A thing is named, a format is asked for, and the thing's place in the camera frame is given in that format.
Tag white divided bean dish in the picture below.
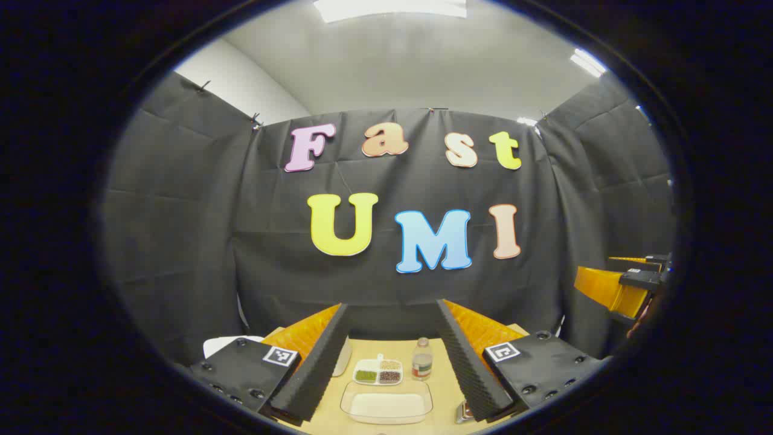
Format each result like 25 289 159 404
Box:
353 354 403 386

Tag black backdrop cloth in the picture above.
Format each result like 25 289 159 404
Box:
103 71 676 366

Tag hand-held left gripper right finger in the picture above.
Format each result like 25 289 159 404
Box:
436 299 606 424

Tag small clear plastic bottle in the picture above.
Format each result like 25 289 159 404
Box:
412 337 433 381

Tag large ceiling light panel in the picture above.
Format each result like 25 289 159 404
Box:
314 0 469 24

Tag white toaster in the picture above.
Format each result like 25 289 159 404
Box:
332 337 353 378

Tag small ceiling light panel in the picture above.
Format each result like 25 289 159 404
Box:
571 48 606 78

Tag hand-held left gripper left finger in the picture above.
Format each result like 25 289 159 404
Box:
188 303 352 427

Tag clear tray of rice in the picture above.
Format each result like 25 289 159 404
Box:
340 379 434 425

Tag white rice cooker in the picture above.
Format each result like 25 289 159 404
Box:
203 335 266 360

